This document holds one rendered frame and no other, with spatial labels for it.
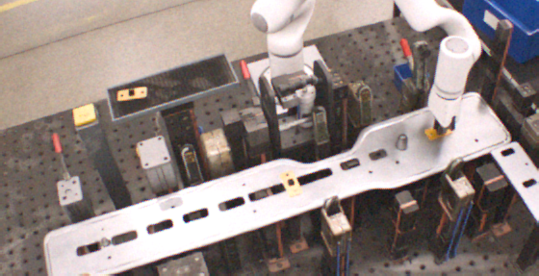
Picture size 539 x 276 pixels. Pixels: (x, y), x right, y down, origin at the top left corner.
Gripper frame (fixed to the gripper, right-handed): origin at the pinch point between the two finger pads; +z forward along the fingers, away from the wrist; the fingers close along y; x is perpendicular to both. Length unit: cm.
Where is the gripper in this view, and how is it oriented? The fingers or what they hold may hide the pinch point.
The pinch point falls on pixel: (440, 125)
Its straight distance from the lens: 182.9
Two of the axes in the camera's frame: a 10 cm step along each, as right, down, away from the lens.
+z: 0.7, 6.5, 7.6
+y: 3.3, 7.0, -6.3
